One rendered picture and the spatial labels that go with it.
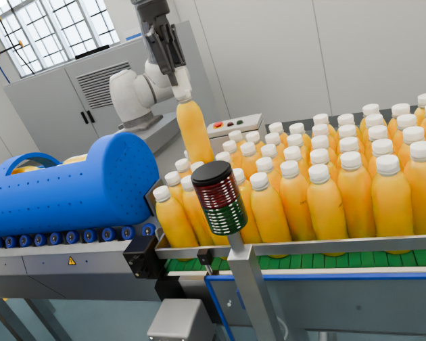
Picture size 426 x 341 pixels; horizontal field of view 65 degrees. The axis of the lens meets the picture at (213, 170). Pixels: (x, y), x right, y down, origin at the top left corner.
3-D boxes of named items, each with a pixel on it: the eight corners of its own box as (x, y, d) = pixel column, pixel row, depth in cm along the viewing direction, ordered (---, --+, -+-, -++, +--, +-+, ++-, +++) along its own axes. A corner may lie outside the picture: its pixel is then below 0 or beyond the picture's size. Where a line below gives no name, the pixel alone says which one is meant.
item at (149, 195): (169, 210, 112) (155, 178, 107) (175, 209, 111) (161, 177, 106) (156, 229, 104) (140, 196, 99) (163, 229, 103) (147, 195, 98)
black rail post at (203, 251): (208, 273, 83) (198, 248, 80) (220, 272, 82) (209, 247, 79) (205, 279, 82) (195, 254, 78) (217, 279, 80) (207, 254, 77)
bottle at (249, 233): (246, 251, 85) (225, 191, 77) (241, 235, 92) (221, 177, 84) (272, 243, 85) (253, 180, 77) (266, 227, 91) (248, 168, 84)
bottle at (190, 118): (216, 160, 95) (198, 97, 87) (192, 168, 95) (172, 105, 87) (211, 152, 101) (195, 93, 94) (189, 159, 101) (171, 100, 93)
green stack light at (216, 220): (216, 212, 57) (207, 189, 55) (251, 209, 55) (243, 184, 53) (205, 237, 52) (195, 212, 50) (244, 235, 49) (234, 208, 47)
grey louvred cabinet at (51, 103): (97, 176, 451) (41, 72, 391) (237, 169, 336) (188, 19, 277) (66, 199, 411) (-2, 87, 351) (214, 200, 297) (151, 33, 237)
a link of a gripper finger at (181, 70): (172, 69, 89) (174, 68, 89) (182, 94, 92) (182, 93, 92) (182, 66, 88) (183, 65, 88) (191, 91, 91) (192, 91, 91)
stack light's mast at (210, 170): (226, 240, 60) (197, 162, 53) (260, 238, 57) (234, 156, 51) (217, 266, 54) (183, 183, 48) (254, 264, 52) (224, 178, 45)
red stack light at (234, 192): (207, 188, 55) (199, 168, 53) (243, 183, 53) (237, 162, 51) (194, 211, 50) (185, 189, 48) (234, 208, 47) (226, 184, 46)
